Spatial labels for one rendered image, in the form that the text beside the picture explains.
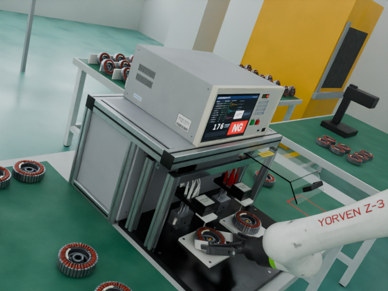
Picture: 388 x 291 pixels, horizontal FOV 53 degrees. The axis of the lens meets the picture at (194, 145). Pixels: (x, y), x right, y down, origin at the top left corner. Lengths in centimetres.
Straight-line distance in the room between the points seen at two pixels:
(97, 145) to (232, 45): 645
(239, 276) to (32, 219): 70
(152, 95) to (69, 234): 53
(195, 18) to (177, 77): 399
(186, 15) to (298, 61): 156
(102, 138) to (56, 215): 30
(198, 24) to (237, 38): 254
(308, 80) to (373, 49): 192
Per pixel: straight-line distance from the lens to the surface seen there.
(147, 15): 931
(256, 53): 527
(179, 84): 128
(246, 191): 154
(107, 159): 138
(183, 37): 535
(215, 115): 124
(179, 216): 142
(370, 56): 662
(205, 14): 522
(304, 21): 501
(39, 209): 142
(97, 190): 146
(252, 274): 141
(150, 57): 138
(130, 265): 128
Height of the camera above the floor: 160
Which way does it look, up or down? 23 degrees down
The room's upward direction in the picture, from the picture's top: 20 degrees clockwise
